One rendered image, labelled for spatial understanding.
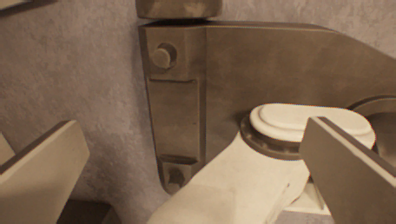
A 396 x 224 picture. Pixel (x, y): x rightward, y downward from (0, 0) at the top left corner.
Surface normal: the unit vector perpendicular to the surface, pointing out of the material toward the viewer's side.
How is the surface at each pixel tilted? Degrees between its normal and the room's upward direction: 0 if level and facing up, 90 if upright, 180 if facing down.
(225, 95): 0
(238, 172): 90
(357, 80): 0
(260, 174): 90
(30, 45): 0
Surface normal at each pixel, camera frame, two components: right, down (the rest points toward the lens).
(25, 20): -0.18, 0.48
